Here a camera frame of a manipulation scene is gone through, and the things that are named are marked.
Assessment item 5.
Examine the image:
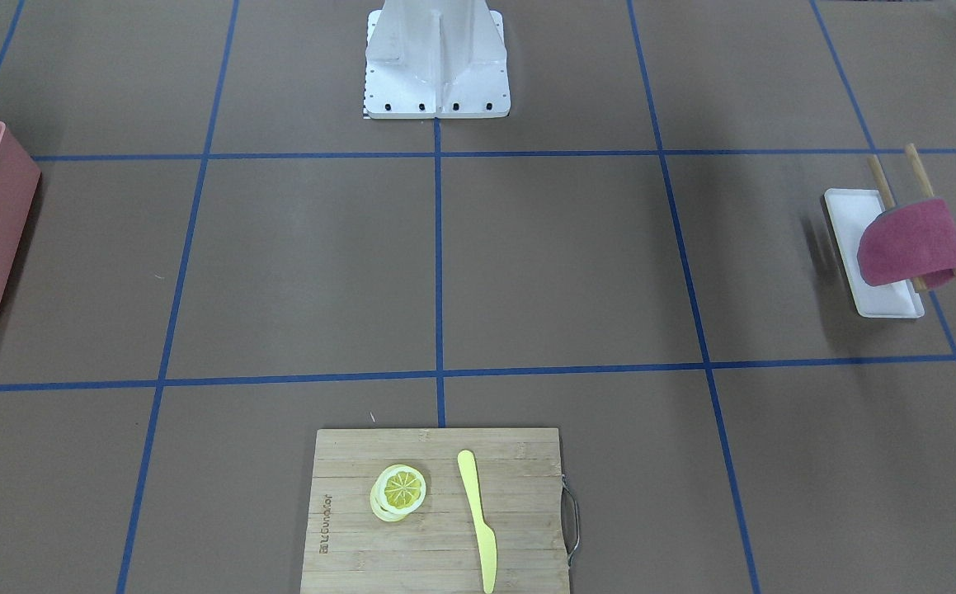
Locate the magenta wiping cloth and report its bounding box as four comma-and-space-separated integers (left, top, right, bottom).
857, 196, 956, 290

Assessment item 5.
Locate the yellow lemon slice toy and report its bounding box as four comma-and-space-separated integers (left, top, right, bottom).
370, 464, 427, 523

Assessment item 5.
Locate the yellow plastic knife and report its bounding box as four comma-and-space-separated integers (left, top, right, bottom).
456, 449, 499, 593

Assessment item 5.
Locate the bamboo cutting board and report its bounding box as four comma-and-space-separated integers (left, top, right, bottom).
300, 428, 571, 593

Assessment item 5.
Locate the white rectangular tray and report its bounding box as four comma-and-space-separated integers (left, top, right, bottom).
824, 188, 925, 319

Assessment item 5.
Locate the wooden rack stick near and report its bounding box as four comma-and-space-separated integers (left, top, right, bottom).
867, 154, 929, 293

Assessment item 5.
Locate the wooden rack stick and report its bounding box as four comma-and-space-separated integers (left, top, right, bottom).
867, 154, 929, 293
904, 143, 956, 280

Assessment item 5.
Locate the wooden rack stick far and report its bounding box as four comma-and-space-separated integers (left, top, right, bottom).
904, 143, 956, 280

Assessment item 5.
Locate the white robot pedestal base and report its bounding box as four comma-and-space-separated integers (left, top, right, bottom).
362, 1, 511, 120

